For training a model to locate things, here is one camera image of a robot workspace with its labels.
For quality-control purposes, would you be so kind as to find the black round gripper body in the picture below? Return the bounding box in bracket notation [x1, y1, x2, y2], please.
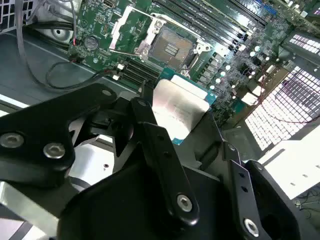
[56, 162, 248, 240]

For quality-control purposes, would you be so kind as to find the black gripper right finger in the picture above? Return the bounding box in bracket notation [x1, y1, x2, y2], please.
[204, 111, 311, 240]

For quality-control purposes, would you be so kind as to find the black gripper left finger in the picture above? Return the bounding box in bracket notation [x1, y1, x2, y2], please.
[0, 83, 201, 227]

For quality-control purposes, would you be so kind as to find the silver topped CPU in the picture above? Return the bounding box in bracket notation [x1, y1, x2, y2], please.
[151, 66, 218, 146]

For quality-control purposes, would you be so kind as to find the metal socket cover frame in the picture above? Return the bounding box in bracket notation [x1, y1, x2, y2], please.
[108, 5, 166, 60]

